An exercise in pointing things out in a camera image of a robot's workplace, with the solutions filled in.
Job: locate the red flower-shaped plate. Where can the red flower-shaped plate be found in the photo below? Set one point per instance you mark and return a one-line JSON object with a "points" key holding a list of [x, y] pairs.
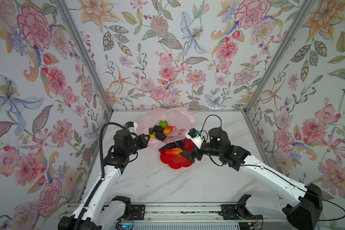
{"points": [[177, 162]]}

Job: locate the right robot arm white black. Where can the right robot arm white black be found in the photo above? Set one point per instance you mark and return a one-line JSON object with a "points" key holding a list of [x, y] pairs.
{"points": [[300, 205]]}

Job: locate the red yellow mango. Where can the red yellow mango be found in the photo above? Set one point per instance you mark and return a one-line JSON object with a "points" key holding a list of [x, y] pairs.
{"points": [[168, 130], [175, 152]]}

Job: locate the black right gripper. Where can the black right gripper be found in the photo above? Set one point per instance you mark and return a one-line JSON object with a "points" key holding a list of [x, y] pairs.
{"points": [[194, 154]]}

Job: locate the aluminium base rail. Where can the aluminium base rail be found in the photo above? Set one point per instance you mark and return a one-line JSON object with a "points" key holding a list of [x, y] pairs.
{"points": [[211, 212]]}

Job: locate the dark purple grape bunch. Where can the dark purple grape bunch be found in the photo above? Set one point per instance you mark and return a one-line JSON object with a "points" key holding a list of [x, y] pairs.
{"points": [[173, 145]]}

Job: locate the pink plastic bag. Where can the pink plastic bag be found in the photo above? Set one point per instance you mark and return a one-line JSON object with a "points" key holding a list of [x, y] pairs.
{"points": [[179, 118]]}

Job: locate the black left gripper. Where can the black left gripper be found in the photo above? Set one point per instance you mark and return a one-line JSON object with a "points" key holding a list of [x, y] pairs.
{"points": [[141, 140]]}

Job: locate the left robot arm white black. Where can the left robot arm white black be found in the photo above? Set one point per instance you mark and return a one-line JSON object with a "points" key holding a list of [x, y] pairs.
{"points": [[92, 214]]}

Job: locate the dark avocado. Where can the dark avocado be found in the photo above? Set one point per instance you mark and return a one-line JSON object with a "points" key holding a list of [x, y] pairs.
{"points": [[158, 129], [160, 136]]}

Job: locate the left aluminium corner post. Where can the left aluminium corner post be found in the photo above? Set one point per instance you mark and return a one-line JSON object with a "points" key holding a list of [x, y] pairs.
{"points": [[69, 22]]}

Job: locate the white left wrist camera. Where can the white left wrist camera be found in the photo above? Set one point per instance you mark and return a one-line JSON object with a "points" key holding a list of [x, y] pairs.
{"points": [[131, 127]]}

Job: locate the aluminium corner post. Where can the aluminium corner post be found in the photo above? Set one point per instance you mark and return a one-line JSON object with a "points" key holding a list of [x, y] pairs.
{"points": [[69, 22], [284, 45]]}

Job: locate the green round textured fruit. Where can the green round textured fruit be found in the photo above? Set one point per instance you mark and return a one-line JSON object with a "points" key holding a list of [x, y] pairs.
{"points": [[164, 124]]}

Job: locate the right aluminium corner post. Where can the right aluminium corner post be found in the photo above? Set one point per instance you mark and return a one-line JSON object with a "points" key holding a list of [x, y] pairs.
{"points": [[284, 45]]}

